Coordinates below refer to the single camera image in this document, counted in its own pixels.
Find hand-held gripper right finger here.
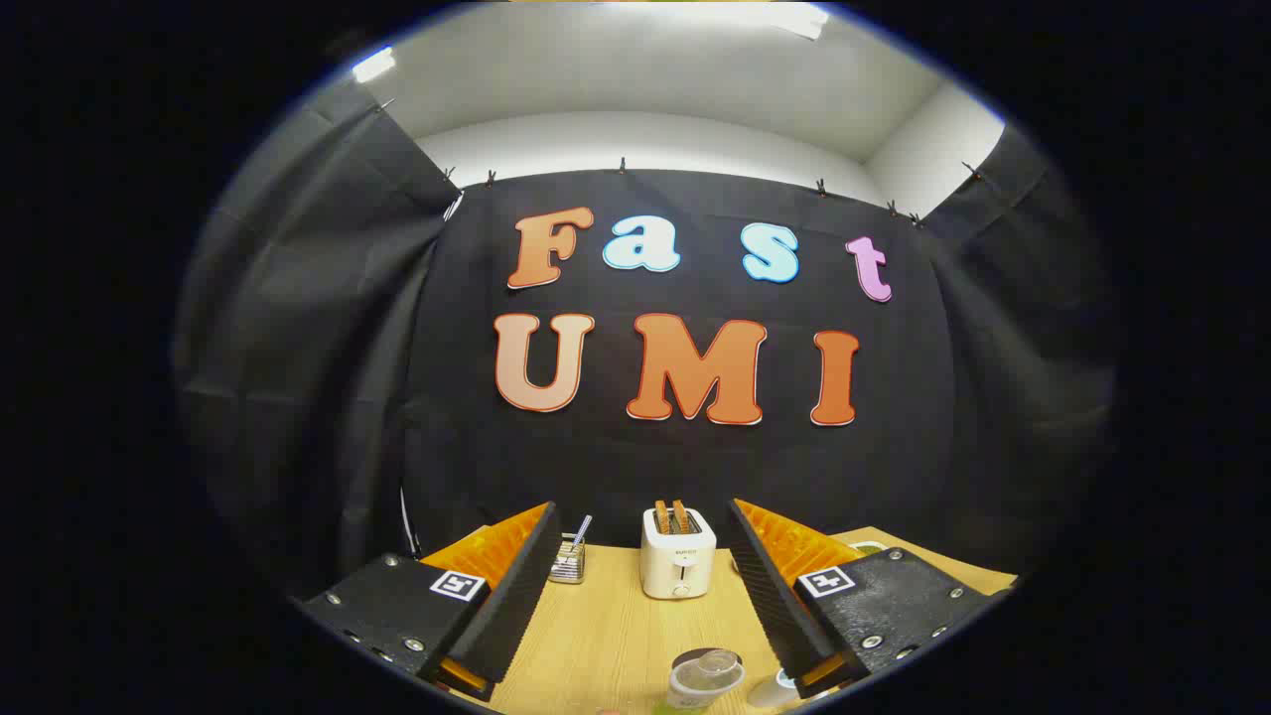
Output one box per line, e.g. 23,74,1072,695
728,499,1014,699

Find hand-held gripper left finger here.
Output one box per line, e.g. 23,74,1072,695
298,501,562,701

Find wire utensil holder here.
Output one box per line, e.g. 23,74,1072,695
549,533,587,584

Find black backdrop cloth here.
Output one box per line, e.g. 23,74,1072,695
174,79,1118,617

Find white cup blue inside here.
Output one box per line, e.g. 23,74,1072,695
747,667,805,708

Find clear juice bottle white label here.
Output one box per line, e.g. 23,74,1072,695
663,647,746,712

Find wooden table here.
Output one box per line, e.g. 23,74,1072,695
422,524,1019,715

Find cream toaster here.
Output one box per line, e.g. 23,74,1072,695
640,506,718,600

